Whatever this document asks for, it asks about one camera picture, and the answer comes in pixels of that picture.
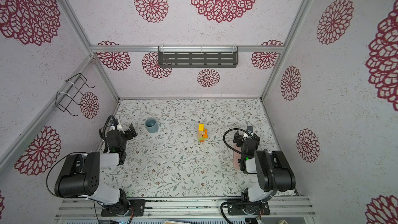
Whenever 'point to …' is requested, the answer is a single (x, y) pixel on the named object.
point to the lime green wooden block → (201, 138)
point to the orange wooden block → (205, 135)
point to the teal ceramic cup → (152, 125)
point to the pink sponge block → (237, 155)
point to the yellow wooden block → (201, 127)
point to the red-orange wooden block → (202, 141)
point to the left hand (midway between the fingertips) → (124, 129)
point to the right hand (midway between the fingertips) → (247, 131)
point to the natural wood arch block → (200, 133)
